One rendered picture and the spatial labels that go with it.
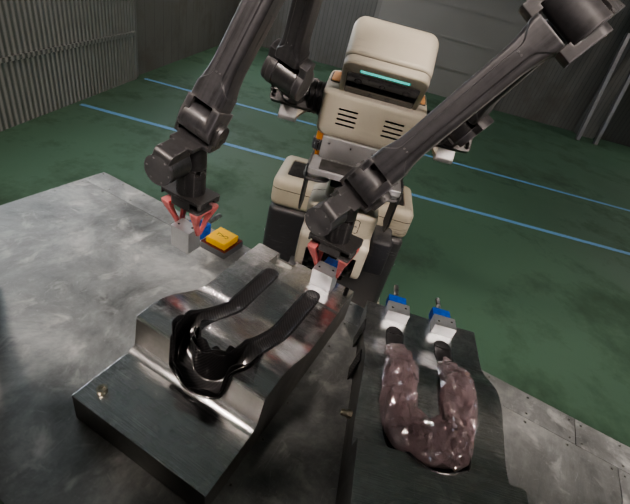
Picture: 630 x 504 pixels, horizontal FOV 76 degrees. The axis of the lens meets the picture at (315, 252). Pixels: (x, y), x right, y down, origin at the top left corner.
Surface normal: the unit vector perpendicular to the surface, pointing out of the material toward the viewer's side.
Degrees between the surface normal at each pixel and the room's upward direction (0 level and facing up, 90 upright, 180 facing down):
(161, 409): 0
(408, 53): 42
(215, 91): 74
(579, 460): 0
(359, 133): 98
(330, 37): 90
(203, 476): 0
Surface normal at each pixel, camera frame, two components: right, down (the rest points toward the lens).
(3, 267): 0.22, -0.79
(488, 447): 0.17, -0.65
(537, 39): -0.37, 0.26
